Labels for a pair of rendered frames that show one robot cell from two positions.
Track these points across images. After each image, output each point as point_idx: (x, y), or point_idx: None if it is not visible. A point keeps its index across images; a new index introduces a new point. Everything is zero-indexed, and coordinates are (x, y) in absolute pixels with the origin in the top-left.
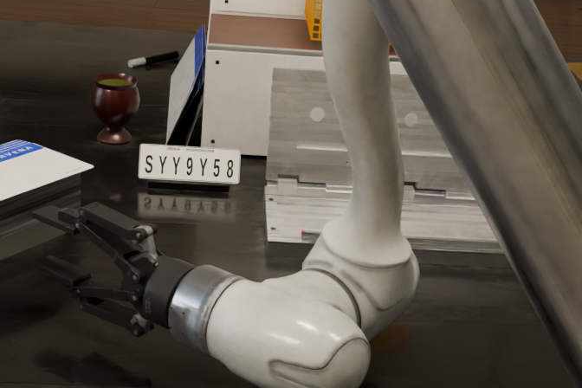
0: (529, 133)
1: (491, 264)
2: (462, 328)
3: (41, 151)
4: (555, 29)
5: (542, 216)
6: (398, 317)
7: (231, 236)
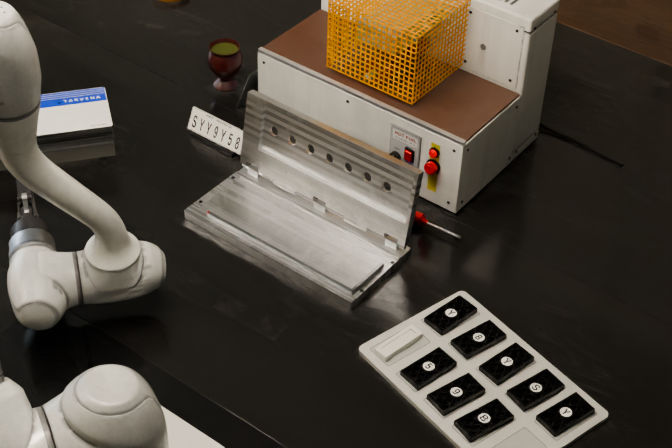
0: None
1: (303, 282)
2: (215, 317)
3: (100, 102)
4: None
5: None
6: (133, 297)
7: (186, 195)
